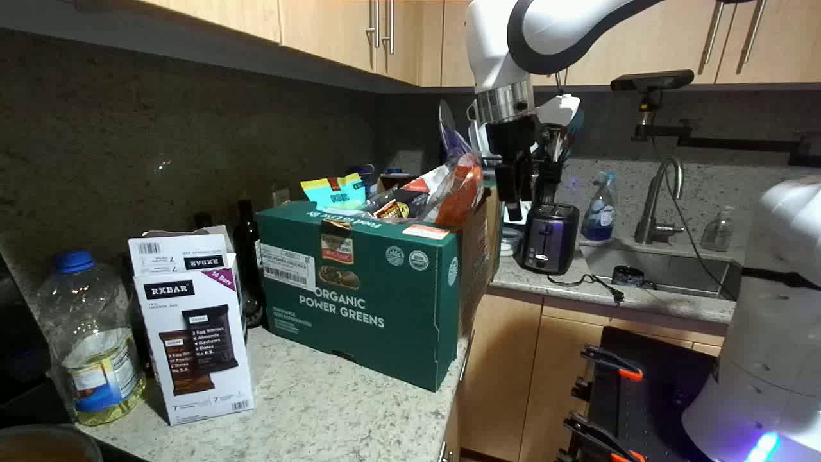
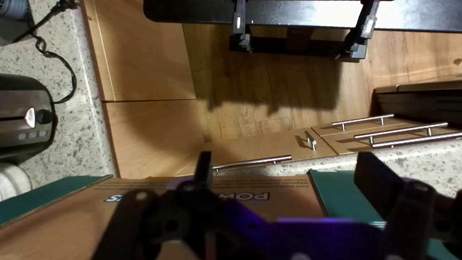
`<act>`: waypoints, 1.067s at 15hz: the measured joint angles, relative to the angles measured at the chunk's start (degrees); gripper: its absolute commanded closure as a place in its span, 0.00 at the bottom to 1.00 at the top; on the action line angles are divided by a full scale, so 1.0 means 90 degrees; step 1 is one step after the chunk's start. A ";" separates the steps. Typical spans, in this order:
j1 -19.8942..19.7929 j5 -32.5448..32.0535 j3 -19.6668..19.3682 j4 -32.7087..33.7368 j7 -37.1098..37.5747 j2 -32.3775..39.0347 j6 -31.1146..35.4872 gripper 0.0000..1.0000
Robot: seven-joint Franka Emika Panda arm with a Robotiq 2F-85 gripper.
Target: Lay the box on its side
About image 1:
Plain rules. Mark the brown round pot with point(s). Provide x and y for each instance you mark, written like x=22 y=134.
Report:
x=41 y=444

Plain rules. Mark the clear soap dispenser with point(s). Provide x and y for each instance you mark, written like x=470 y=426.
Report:
x=720 y=231

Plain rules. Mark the dark utensil holder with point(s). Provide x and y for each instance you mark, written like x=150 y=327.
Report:
x=570 y=156

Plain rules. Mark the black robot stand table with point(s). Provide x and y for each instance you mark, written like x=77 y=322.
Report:
x=667 y=394

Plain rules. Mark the wooden upper cabinet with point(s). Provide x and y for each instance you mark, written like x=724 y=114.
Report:
x=796 y=41
x=324 y=25

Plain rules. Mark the metal sink faucet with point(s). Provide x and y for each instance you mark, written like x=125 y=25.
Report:
x=655 y=206

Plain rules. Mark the wooden lower cabinet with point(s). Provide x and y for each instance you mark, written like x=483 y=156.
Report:
x=529 y=376

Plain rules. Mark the clear jug with blue cap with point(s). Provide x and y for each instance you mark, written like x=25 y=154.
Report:
x=91 y=341

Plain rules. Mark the small white appliance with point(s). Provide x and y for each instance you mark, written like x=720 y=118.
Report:
x=515 y=214

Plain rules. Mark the black camera on stand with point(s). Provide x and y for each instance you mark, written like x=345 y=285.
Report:
x=653 y=80

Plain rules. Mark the blue spray bottle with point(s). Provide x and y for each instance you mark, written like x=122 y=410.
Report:
x=599 y=219

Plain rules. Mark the black orange clamp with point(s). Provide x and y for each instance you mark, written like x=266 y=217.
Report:
x=617 y=365
x=603 y=439

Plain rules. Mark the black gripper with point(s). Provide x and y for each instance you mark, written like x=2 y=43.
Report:
x=515 y=154

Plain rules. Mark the green brown produce cardboard box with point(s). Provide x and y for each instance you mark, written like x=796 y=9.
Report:
x=368 y=299

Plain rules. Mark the wooden cabinet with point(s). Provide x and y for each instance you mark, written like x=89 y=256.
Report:
x=324 y=25
x=796 y=41
x=529 y=376

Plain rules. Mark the kitchen sink basin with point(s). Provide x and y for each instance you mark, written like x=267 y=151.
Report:
x=667 y=270

